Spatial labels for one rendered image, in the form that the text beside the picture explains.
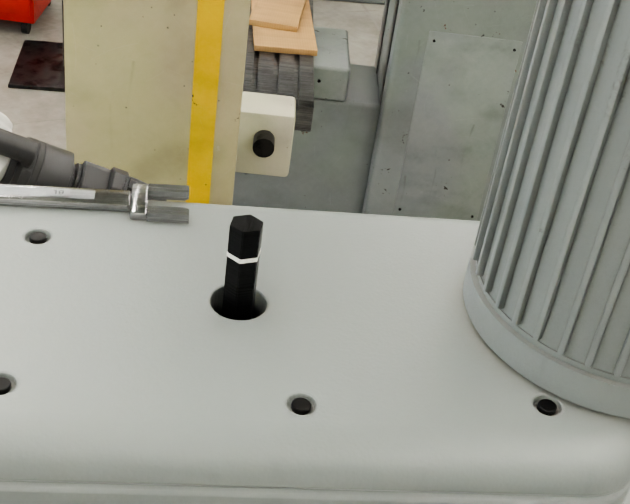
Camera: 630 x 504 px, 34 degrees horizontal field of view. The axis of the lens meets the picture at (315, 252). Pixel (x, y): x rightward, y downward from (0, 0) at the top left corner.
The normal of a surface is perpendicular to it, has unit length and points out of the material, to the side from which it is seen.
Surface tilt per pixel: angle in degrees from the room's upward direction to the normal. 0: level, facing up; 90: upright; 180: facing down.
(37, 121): 0
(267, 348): 0
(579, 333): 90
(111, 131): 90
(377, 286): 0
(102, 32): 90
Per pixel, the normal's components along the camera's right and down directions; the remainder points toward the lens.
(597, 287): -0.53, 0.44
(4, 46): 0.12, -0.81
